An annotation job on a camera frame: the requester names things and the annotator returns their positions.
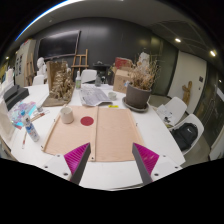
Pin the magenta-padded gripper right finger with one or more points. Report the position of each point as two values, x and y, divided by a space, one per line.
146 160

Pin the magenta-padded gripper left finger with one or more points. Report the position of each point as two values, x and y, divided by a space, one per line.
77 159

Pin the blue-capped white drink bottle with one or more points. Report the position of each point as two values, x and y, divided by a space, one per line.
31 129

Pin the flat round red coaster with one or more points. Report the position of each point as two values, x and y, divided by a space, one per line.
87 121

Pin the white ceramic mug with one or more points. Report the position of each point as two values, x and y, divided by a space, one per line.
66 116

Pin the black backpack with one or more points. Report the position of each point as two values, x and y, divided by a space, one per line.
185 136

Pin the grey plant saucer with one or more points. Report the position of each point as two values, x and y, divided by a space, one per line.
128 106

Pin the white chair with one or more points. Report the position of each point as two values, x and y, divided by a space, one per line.
38 80
196 121
88 76
176 108

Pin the small grey paint jar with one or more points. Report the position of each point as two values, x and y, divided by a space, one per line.
40 109

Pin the small yellow marker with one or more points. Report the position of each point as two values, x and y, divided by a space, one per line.
113 106

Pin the dried plant in grey pot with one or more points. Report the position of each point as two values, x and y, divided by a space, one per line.
137 95

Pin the small white round jar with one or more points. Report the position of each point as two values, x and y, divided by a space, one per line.
112 96

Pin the colourful holographic print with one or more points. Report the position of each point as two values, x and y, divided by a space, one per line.
21 111

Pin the small green-labelled spray bottle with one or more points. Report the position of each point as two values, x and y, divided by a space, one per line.
78 81

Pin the white stretched canvas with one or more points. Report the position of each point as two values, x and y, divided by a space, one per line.
6 121

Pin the small grey bottle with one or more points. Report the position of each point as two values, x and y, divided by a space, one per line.
98 81

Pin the brown cardboard box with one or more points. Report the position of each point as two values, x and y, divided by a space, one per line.
120 81

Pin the black flat boxes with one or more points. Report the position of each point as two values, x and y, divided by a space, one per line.
15 96

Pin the wooden easel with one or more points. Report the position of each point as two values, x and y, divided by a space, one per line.
80 61
30 68

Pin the red box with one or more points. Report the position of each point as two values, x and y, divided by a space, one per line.
123 63

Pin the white plaster bust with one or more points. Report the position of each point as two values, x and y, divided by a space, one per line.
41 66

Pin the pale shelf cabinet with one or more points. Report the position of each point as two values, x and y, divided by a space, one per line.
21 61

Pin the round ceiling light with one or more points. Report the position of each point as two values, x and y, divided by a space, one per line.
178 40
213 53

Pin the wooden wall figure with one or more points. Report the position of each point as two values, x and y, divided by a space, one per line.
187 92

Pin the black wall screen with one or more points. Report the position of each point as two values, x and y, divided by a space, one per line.
58 45

